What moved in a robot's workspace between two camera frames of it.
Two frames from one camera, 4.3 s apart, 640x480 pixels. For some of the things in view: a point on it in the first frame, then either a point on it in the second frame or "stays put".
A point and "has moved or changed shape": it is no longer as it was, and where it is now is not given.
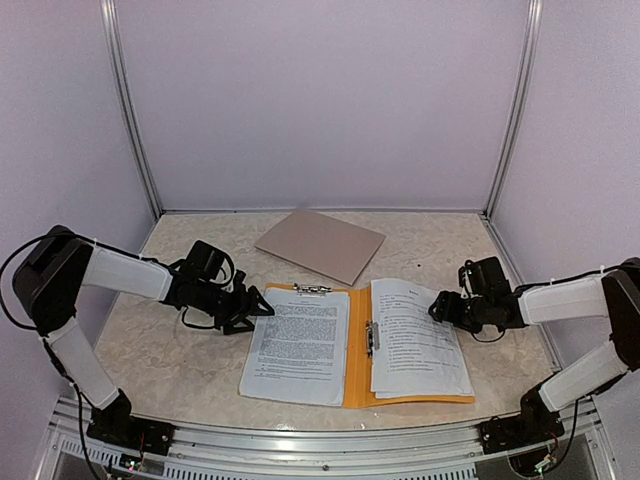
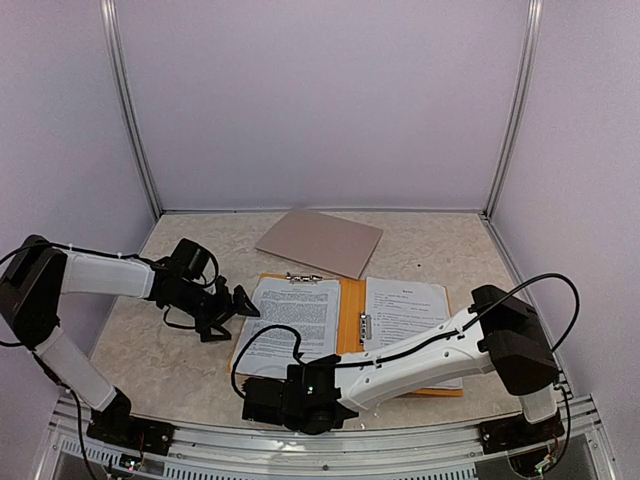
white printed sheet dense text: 298,354 has moved or changed shape
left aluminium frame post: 113,30 stays put
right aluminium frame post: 520,110 stays put
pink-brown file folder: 322,244 stays put
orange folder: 359,393 has moved or changed shape
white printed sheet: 418,355 has moved or changed shape
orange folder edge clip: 303,288 to 307,278
